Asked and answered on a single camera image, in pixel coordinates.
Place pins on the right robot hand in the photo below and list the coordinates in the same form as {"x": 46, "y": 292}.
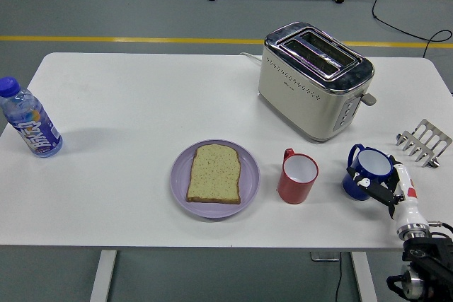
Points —
{"x": 407, "y": 206}

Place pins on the blue enamel cup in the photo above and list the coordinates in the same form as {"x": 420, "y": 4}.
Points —
{"x": 373, "y": 165}

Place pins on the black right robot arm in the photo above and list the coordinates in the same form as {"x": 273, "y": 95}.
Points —
{"x": 424, "y": 256}

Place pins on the red enamel cup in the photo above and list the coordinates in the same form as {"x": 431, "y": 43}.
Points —
{"x": 293, "y": 192}

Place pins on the slice of toast bread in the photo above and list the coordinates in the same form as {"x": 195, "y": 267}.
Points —
{"x": 212, "y": 174}

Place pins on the metal toast rack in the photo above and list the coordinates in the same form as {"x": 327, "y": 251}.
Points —
{"x": 424, "y": 124}

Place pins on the grey box under table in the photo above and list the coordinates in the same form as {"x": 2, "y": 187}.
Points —
{"x": 323, "y": 256}

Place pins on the cream and chrome toaster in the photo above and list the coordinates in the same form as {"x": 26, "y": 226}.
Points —
{"x": 301, "y": 104}

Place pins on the purple round plate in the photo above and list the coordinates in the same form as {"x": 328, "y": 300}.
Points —
{"x": 180, "y": 174}

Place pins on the yellow floor tape line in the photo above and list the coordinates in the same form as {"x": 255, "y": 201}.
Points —
{"x": 106, "y": 38}

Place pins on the plastic bottle with blue cap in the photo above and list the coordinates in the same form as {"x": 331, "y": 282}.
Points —
{"x": 35, "y": 132}

